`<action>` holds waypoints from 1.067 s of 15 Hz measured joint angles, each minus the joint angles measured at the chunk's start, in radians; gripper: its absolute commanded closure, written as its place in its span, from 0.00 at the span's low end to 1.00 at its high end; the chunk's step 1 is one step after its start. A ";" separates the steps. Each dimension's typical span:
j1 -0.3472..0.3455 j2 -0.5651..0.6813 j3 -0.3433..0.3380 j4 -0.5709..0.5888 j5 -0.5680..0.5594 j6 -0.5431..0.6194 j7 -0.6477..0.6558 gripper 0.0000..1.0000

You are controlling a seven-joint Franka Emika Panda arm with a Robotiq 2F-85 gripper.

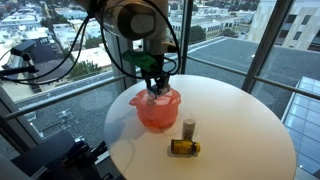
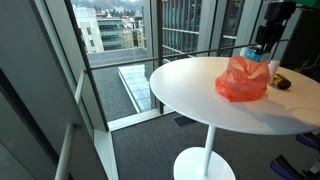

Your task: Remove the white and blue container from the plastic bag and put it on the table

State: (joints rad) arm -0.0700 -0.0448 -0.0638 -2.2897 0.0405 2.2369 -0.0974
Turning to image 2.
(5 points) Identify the orange plastic bag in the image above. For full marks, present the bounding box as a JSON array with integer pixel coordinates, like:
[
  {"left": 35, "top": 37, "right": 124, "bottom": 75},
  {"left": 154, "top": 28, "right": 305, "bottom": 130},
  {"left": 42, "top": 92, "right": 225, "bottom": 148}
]
[{"left": 215, "top": 55, "right": 272, "bottom": 103}]

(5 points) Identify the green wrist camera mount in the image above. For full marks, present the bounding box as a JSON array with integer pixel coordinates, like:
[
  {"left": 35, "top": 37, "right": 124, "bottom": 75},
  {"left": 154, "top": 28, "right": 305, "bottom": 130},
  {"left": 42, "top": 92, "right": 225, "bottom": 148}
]
[{"left": 294, "top": 0, "right": 320, "bottom": 8}]

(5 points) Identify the white and blue mint container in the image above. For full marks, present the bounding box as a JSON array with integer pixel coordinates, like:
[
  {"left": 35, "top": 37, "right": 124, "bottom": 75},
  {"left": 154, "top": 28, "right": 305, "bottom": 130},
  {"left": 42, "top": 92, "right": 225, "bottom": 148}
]
[{"left": 239, "top": 46, "right": 264, "bottom": 63}]

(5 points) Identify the dark bottle with yellow label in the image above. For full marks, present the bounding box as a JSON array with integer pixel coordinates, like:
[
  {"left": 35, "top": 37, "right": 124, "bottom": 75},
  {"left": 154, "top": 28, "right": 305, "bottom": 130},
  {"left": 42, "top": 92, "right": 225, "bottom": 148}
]
[{"left": 273, "top": 73, "right": 292, "bottom": 91}]

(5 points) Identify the blue and black floor equipment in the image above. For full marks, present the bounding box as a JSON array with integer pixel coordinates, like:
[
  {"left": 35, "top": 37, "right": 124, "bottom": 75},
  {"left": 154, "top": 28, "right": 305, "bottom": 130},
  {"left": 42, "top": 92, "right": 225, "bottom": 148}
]
[
  {"left": 295, "top": 132, "right": 320, "bottom": 151},
  {"left": 270, "top": 154, "right": 320, "bottom": 180}
]

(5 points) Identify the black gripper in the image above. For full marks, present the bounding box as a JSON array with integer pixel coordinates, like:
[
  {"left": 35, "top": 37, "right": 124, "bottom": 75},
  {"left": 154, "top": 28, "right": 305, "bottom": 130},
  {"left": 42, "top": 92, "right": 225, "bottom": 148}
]
[{"left": 254, "top": 1, "right": 297, "bottom": 56}]

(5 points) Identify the dark metal window rail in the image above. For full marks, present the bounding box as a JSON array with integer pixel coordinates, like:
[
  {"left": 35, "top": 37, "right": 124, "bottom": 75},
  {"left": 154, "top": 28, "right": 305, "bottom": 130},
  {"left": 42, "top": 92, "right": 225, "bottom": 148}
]
[{"left": 89, "top": 38, "right": 291, "bottom": 70}]

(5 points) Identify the white handrail post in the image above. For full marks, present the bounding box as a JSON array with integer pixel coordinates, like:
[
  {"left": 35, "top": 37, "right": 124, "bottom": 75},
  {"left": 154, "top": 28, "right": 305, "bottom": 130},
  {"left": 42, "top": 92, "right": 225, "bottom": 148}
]
[{"left": 54, "top": 123, "right": 76, "bottom": 180}]

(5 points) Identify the white table pedestal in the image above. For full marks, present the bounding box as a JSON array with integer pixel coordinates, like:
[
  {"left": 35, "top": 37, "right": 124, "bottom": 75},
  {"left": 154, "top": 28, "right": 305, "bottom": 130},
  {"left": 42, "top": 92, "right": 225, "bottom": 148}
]
[{"left": 173, "top": 124, "right": 237, "bottom": 180}]

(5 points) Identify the dark floor vent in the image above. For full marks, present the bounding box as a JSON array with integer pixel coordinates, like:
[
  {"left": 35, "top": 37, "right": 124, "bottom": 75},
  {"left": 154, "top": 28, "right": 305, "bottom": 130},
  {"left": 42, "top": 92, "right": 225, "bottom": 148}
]
[{"left": 172, "top": 114, "right": 198, "bottom": 128}]

